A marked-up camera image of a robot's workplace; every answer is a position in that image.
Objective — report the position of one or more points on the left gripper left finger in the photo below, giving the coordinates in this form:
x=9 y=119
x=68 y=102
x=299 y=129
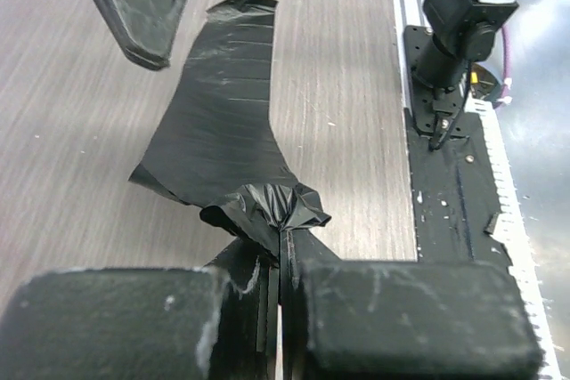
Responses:
x=217 y=321

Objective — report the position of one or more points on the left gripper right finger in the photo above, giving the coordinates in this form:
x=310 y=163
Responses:
x=366 y=319

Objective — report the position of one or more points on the black trash bag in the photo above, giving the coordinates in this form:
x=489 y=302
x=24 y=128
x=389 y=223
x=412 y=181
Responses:
x=214 y=148

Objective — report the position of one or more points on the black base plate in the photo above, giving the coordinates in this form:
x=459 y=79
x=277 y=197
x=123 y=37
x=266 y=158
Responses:
x=455 y=199

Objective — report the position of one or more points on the white slotted cable duct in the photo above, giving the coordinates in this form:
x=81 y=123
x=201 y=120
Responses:
x=510 y=231

